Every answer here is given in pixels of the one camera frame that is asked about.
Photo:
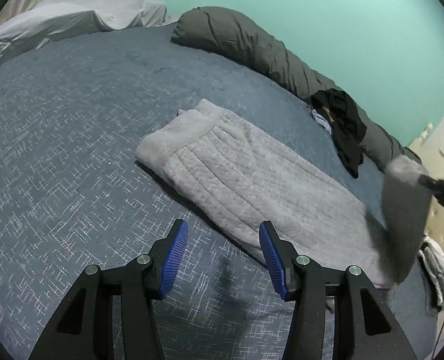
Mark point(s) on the white folded shirt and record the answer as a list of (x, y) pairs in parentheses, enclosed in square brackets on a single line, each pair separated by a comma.
[(437, 266)]

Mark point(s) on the cream tufted headboard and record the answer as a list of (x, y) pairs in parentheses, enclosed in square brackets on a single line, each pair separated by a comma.
[(441, 135)]

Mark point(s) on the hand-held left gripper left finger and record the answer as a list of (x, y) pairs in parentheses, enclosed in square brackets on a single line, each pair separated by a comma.
[(175, 258)]

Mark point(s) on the small white cloth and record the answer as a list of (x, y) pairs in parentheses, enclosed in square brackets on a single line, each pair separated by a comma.
[(320, 120)]

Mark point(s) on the grey fleece pants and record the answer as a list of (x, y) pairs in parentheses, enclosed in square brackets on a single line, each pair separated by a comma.
[(244, 180)]

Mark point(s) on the light grey pillow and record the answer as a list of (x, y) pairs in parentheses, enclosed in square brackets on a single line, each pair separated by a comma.
[(72, 18)]

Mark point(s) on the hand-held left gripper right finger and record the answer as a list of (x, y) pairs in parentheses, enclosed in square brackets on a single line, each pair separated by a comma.
[(272, 260)]

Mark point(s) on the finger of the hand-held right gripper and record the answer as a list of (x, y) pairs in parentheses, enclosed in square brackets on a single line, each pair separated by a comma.
[(429, 182)]

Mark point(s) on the rolled dark grey duvet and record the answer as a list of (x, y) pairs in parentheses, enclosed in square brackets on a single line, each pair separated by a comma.
[(244, 41)]

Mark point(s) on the blue patterned bed sheet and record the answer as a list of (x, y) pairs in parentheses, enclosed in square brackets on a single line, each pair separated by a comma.
[(75, 157)]

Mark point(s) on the light grey folded garment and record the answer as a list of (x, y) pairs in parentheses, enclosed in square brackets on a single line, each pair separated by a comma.
[(430, 300)]

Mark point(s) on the black garment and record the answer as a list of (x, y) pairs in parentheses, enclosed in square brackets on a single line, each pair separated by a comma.
[(344, 120)]

